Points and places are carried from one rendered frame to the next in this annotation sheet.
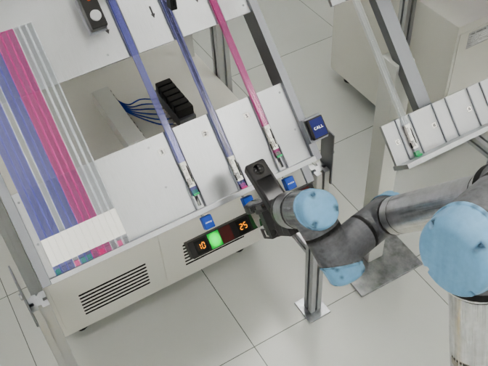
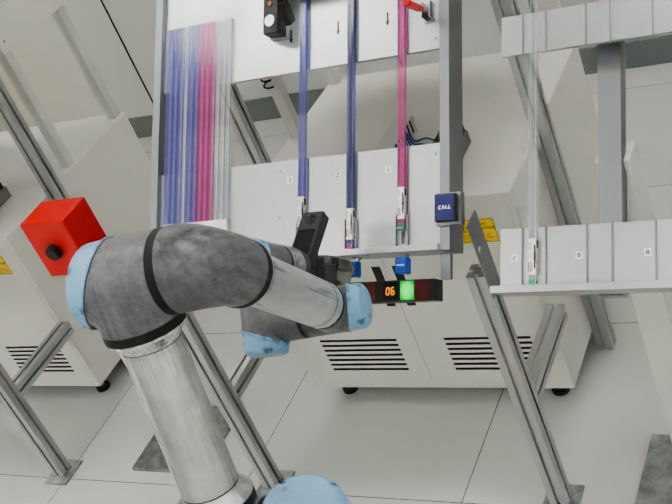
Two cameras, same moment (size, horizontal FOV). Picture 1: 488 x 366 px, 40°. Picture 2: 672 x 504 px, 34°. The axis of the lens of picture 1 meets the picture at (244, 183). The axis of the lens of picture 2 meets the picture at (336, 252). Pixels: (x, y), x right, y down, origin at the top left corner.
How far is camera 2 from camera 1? 161 cm
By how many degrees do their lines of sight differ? 50
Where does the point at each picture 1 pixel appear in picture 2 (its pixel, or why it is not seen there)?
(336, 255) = (245, 317)
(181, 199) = (288, 236)
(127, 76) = not seen: hidden behind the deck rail
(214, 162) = (334, 209)
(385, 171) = (648, 331)
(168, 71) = (498, 117)
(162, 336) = (398, 439)
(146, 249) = (392, 320)
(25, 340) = (303, 378)
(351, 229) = not seen: hidden behind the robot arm
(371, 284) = not seen: outside the picture
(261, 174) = (307, 226)
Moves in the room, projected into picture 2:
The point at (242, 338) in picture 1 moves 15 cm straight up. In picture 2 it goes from (461, 487) to (441, 441)
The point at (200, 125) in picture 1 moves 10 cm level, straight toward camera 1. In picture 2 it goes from (336, 164) to (301, 194)
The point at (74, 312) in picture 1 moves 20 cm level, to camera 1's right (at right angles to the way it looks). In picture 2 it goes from (319, 360) to (367, 385)
